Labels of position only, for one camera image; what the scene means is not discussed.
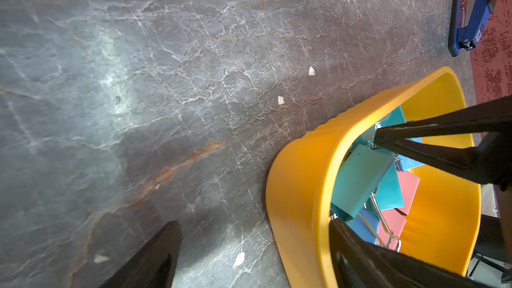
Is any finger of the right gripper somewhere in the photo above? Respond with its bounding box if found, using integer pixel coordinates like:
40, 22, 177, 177
375, 96, 511, 138
383, 139, 492, 184

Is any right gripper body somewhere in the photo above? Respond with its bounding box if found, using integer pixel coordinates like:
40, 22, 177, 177
477, 132, 511, 190

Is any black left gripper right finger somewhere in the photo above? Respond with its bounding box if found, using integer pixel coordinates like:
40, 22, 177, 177
329, 219, 485, 287

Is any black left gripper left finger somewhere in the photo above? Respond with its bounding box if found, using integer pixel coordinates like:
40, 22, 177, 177
101, 221, 183, 287

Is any blue binder clip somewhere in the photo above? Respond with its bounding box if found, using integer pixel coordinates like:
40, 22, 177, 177
395, 153, 424, 172
348, 208, 380, 245

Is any pink binder clip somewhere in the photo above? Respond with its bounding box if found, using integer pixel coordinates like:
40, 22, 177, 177
378, 209, 407, 244
397, 171, 420, 216

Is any yellow plastic storage box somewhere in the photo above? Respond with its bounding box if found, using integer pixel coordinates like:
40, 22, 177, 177
266, 67, 481, 287

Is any teal binder clip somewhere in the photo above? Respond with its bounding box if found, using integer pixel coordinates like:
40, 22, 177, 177
374, 163, 405, 211
355, 106, 407, 147
331, 145, 395, 222

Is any pink binder clip back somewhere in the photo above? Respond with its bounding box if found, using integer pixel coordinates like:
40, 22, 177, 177
378, 209, 407, 244

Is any blue binder clip front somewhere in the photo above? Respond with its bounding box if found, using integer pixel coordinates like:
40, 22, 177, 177
395, 153, 424, 172

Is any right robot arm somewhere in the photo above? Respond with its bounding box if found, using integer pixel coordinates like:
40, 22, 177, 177
329, 96, 511, 287

